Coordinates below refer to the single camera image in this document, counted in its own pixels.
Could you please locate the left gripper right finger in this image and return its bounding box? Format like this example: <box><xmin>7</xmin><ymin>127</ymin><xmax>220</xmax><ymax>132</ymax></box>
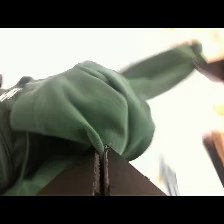
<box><xmin>101</xmin><ymin>144</ymin><xmax>167</xmax><ymax>196</ymax></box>

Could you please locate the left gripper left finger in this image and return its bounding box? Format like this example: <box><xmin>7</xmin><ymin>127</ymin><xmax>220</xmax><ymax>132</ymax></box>
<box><xmin>37</xmin><ymin>148</ymin><xmax>102</xmax><ymax>196</ymax></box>

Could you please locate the dark green shirt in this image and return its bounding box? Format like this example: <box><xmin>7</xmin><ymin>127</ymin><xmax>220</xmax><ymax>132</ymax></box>
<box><xmin>0</xmin><ymin>39</ymin><xmax>208</xmax><ymax>196</ymax></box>

